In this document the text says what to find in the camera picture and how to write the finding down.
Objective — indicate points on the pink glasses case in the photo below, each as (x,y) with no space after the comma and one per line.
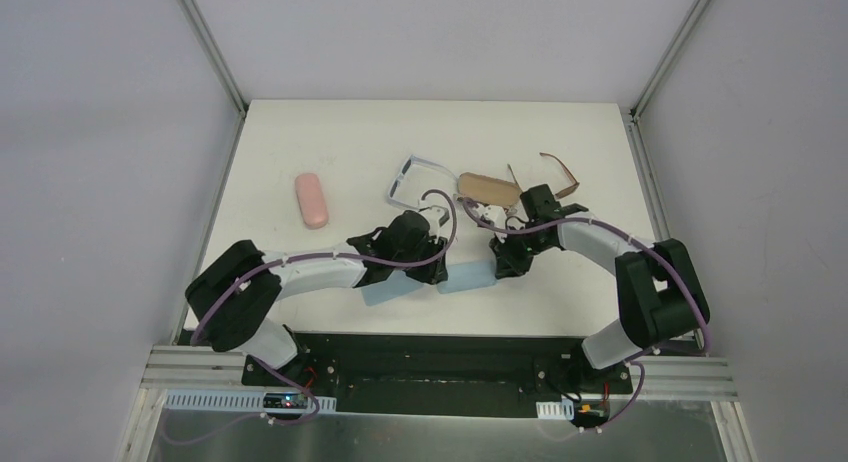
(311,200)

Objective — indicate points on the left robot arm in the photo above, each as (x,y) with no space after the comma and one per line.
(232,297)

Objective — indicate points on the blue cleaning cloth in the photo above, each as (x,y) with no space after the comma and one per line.
(395,286)
(468,276)

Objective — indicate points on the left white cable duct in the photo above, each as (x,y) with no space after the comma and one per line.
(285,402)

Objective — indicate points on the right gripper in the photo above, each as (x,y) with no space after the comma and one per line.
(507,263)

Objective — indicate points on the white frame sunglasses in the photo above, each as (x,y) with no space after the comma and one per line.
(416,176)

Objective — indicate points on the right white cable duct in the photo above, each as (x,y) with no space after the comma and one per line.
(556,410)

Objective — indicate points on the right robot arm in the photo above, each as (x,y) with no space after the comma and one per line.
(659,295)

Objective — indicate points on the brown frame sunglasses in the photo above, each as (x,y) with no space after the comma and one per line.
(544,169)

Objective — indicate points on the white cable duct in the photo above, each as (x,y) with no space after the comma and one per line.
(556,410)
(285,402)

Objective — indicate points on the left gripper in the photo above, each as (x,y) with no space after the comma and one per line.
(431,247)

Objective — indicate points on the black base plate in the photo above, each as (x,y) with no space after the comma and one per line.
(423,375)

